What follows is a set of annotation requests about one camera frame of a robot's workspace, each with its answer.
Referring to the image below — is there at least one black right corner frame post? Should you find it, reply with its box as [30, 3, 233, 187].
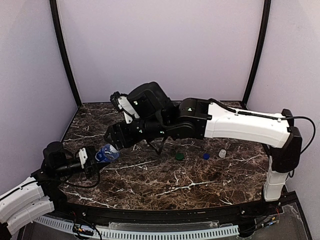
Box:
[241, 0, 272, 107]

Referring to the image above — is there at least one green Starbucks bottle cap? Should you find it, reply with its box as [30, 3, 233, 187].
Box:
[175, 152, 185, 161]

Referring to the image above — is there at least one black left camera cable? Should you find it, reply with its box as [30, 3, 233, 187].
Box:
[59, 172, 101, 189]

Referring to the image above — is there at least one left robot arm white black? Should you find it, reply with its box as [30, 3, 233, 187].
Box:
[0, 141, 100, 240]

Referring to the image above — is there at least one white slotted cable duct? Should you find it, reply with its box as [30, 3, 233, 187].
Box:
[34, 216, 239, 240]

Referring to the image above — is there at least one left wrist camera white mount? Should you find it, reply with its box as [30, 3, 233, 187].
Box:
[78, 147, 88, 166]

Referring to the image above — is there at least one blue Pepsi bottle cap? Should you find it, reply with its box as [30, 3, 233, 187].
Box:
[203, 153, 210, 160]

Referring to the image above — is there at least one black front table rail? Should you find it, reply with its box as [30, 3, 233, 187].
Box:
[49, 188, 289, 226]

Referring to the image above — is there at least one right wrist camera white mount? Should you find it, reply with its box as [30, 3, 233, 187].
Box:
[110, 91, 140, 124]

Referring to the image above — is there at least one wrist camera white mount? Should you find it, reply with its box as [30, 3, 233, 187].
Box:
[110, 91, 140, 124]
[78, 147, 88, 166]

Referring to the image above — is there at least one black corner frame post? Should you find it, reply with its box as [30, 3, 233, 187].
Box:
[241, 0, 272, 107]
[49, 0, 82, 109]

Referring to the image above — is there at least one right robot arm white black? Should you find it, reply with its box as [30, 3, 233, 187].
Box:
[104, 81, 306, 202]

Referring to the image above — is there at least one black left corner frame post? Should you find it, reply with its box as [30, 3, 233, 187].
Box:
[49, 0, 82, 109]

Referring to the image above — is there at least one Pocari Sweat bottle white cap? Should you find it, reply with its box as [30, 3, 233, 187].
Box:
[95, 144, 120, 163]

